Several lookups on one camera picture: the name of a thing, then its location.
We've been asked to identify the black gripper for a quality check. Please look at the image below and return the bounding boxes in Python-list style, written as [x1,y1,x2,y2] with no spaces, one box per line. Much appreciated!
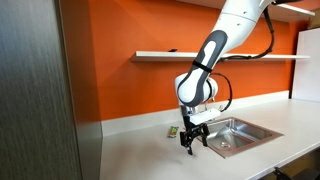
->
[179,114,211,156]

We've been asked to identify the green candy wrapper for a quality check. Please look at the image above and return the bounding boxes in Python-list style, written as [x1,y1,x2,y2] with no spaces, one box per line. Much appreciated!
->
[167,125,180,139]

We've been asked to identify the chrome faucet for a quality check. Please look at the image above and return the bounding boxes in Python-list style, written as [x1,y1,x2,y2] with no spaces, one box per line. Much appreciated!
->
[202,96,224,114]

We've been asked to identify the stainless steel sink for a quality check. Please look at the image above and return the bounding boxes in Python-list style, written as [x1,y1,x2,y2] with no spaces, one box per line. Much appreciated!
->
[196,116,285,160]

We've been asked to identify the white backsplash strip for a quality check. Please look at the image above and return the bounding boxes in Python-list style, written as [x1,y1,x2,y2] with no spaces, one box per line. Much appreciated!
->
[100,89,290,138]

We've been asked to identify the black chair part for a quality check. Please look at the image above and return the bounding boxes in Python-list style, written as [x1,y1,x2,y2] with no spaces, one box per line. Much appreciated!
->
[273,166,294,180]

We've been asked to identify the white tall panel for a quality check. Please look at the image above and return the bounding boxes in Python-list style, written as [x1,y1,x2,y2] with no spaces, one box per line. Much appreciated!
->
[291,27,320,103]

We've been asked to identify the ceiling light strip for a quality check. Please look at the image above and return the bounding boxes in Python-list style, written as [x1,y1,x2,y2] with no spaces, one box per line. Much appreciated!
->
[276,3,316,17]

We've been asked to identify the dark wood cabinet panel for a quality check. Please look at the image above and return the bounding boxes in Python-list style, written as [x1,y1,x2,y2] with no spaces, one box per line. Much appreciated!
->
[0,0,103,180]

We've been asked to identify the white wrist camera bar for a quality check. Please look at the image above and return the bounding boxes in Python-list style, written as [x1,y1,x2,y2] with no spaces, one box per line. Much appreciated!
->
[189,108,222,126]

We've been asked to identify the white wall shelf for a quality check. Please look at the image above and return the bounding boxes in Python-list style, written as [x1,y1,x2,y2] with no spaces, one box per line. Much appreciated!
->
[129,50,311,63]

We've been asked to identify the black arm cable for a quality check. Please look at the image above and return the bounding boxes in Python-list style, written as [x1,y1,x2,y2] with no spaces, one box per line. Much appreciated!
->
[209,0,303,113]

